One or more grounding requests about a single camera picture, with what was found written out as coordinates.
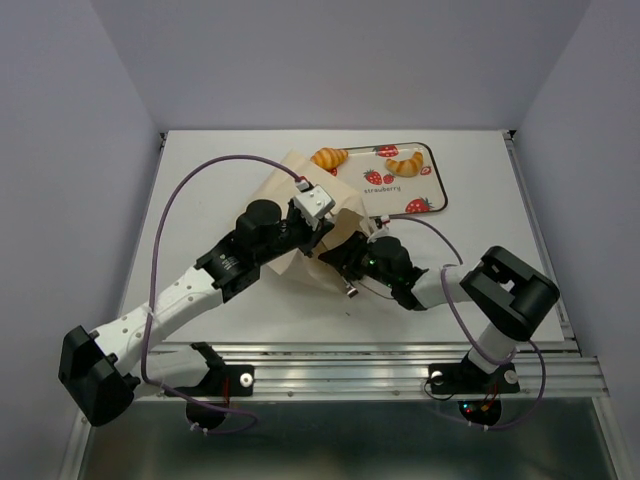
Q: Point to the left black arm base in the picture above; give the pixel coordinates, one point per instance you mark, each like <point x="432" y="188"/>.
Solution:
<point x="208" y="404"/>

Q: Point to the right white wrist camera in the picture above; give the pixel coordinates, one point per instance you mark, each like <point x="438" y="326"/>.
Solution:
<point x="381" y="228"/>

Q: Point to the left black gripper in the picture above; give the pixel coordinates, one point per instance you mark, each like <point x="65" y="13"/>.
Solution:
<point x="313" y="234"/>

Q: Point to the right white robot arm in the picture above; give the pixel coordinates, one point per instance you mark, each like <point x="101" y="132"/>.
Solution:
<point x="513" y="296"/>

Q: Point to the beige paper bag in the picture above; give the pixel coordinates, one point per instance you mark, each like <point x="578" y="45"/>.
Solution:
<point x="349" y="216"/>

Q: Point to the metal tongs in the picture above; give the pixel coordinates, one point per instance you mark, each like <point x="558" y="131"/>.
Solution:
<point x="350" y="290"/>

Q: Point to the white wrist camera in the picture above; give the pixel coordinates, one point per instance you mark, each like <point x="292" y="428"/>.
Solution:
<point x="381" y="228"/>
<point x="314" y="204"/>

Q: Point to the fake croissant bread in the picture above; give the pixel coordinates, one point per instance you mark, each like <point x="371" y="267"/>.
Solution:
<point x="407" y="168"/>
<point x="329" y="158"/>

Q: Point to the aluminium mounting rail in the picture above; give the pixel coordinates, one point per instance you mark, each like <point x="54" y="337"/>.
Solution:
<point x="296" y="372"/>

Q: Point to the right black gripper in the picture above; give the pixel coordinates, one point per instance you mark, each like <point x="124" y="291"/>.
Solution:
<point x="344" y="256"/>

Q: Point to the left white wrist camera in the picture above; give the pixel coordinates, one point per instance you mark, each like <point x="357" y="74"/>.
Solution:
<point x="314" y="204"/>

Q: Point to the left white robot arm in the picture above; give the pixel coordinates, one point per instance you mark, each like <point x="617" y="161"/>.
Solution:
<point x="97" y="367"/>

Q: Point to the strawberry print tray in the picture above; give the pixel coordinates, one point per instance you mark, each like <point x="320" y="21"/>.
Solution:
<point x="386" y="194"/>

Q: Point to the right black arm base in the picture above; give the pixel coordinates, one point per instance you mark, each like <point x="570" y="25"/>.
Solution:
<point x="479" y="391"/>

